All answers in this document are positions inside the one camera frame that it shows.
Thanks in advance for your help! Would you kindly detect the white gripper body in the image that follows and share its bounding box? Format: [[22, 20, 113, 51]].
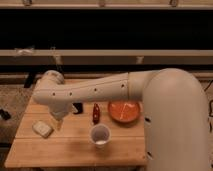
[[49, 103, 75, 121]]

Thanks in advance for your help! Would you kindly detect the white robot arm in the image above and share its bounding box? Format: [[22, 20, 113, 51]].
[[33, 68, 211, 171]]

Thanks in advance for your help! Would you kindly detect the small black object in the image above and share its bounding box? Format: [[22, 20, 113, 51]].
[[73, 103, 83, 114]]

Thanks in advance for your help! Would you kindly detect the beige sponge block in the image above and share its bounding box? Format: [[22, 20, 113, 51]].
[[32, 121, 53, 138]]

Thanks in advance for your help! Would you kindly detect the red bottle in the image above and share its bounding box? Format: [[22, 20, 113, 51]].
[[93, 103, 100, 125]]

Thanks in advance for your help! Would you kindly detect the black object on floor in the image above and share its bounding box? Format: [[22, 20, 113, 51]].
[[0, 109, 11, 120]]

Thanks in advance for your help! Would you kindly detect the orange bowl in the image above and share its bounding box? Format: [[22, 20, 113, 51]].
[[108, 101, 140, 123]]

